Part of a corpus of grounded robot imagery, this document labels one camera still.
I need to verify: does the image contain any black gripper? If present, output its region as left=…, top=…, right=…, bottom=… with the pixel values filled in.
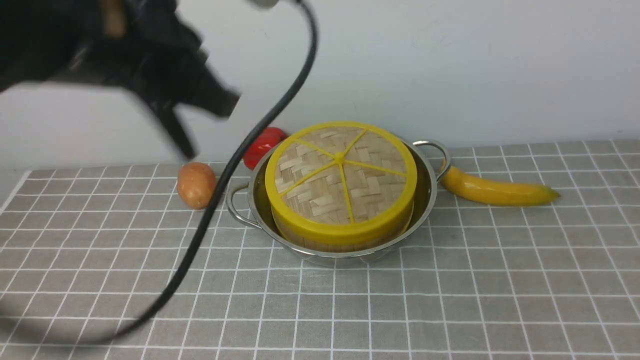
left=75, top=0, right=241, bottom=161

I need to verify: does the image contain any yellow bamboo steamer lid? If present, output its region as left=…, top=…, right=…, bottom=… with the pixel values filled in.
left=264, top=121, right=418, bottom=234

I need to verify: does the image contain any yellow bamboo steamer basket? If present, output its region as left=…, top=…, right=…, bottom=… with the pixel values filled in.
left=271, top=201, right=415, bottom=253

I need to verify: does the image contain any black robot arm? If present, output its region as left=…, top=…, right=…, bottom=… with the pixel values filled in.
left=0, top=0, right=240, bottom=161

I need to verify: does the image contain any brown potato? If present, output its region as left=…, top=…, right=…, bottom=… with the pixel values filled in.
left=177, top=162, right=217, bottom=210

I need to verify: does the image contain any red bell pepper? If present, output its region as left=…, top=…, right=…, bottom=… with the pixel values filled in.
left=242, top=126, right=289, bottom=171

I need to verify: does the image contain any grey grid tablecloth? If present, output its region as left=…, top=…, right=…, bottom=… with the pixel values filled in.
left=0, top=139, right=640, bottom=360

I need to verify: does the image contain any yellow banana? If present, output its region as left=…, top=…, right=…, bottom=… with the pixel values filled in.
left=441, top=166, right=561, bottom=207

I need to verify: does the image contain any black camera cable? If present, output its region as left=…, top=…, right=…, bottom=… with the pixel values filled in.
left=0, top=0, right=319, bottom=346

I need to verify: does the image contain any stainless steel two-handled pot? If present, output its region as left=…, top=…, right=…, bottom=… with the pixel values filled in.
left=224, top=139, right=453, bottom=269

